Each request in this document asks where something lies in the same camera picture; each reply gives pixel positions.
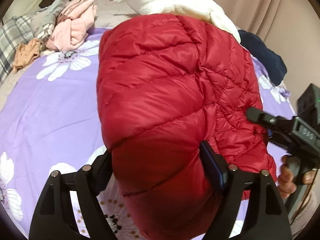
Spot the red puffer jacket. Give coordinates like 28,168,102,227
97,14,277,239

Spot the pink garment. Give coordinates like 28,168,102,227
46,0,97,51

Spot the white fleece garment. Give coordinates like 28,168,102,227
114,0,241,42

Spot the right hand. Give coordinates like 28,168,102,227
278,155,316,199

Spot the purple floral bed sheet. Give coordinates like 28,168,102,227
0,27,297,240

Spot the grey plaid pillow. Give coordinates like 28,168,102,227
0,15,34,85

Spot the tan small garment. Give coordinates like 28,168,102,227
12,38,42,73

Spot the navy blue garment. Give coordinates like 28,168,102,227
238,29,287,86

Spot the grey garment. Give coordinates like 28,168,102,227
26,1,69,42

